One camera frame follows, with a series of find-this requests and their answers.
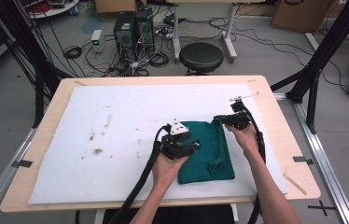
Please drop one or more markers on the large cardboard box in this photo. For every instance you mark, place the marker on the large cardboard box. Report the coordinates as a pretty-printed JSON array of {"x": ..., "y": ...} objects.
[{"x": 300, "y": 15}]

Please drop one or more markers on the person's dark clothing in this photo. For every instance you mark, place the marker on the person's dark clothing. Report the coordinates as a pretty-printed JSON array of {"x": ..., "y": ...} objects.
[{"x": 188, "y": 215}]

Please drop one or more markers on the black round stool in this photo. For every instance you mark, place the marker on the black round stool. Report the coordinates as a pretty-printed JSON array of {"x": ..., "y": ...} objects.
[{"x": 201, "y": 57}]

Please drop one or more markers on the round white table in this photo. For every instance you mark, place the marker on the round white table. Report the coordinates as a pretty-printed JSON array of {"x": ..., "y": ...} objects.
[{"x": 54, "y": 11}]

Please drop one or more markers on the aluminium floor rail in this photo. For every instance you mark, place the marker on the aluminium floor rail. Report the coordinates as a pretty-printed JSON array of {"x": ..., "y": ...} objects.
[
  {"x": 325, "y": 168},
  {"x": 4, "y": 180}
]

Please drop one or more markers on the person's left hand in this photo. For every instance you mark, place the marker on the person's left hand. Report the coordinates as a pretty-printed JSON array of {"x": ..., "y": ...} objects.
[{"x": 168, "y": 171}]

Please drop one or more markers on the white foam mat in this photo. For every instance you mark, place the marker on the white foam mat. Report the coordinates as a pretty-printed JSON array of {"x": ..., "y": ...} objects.
[{"x": 101, "y": 140}]

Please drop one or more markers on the thin wooden stick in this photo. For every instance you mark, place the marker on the thin wooden stick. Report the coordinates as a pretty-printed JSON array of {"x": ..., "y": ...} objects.
[{"x": 295, "y": 185}]

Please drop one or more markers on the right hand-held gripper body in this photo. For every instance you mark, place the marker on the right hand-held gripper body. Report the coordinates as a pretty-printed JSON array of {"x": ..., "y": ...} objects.
[{"x": 241, "y": 116}]

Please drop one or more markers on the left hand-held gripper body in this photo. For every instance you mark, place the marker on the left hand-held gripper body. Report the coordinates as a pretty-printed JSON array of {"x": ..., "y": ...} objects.
[{"x": 175, "y": 143}]

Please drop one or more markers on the white box green light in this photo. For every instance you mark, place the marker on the white box green light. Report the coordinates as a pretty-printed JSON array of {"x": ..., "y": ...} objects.
[{"x": 97, "y": 40}]

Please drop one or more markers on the green long-sleeve shirt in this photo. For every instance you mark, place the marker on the green long-sleeve shirt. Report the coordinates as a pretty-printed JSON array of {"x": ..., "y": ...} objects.
[{"x": 213, "y": 155}]

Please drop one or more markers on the white desk frame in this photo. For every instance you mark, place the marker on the white desk frame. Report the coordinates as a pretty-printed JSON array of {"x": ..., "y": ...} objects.
[{"x": 230, "y": 34}]

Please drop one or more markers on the black tape strip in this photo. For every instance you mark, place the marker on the black tape strip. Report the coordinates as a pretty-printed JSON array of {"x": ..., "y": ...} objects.
[
  {"x": 303, "y": 160},
  {"x": 21, "y": 163}
]

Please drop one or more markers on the small cardboard box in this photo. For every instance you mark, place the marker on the small cardboard box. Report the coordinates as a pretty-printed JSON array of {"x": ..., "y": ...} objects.
[{"x": 116, "y": 5}]

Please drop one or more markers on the person's right hand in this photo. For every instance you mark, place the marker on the person's right hand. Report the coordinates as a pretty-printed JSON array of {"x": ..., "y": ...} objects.
[{"x": 244, "y": 138}]

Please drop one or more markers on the black computer tower green sticker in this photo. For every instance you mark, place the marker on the black computer tower green sticker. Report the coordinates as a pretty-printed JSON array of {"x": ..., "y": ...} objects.
[{"x": 124, "y": 34}]

